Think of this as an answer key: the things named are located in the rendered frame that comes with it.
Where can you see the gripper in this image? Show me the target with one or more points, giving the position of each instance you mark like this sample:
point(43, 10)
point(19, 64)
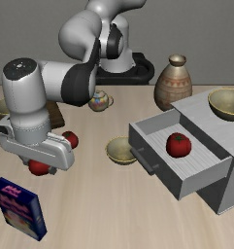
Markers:
point(53, 150)

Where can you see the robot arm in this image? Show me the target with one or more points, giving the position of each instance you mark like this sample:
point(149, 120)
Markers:
point(27, 94)

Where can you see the red tomato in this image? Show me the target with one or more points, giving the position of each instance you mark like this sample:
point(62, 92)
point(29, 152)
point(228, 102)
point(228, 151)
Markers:
point(178, 145)
point(72, 139)
point(38, 168)

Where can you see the blue cereal box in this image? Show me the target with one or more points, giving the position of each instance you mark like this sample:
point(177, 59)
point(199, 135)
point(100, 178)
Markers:
point(19, 209)

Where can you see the brown cutting board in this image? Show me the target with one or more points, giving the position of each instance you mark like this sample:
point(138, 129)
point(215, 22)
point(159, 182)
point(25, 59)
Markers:
point(55, 116)

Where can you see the beige porcelain bowl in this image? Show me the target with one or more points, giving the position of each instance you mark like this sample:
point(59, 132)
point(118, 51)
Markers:
point(1, 108)
point(119, 150)
point(226, 103)

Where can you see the grey cabinet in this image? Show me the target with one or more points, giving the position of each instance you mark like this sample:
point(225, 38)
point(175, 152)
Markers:
point(218, 142)

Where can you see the grey open drawer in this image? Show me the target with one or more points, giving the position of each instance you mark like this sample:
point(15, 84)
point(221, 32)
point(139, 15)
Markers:
point(186, 168)

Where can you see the brown patterned vase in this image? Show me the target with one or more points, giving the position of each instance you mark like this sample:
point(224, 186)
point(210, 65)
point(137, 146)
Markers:
point(173, 85)

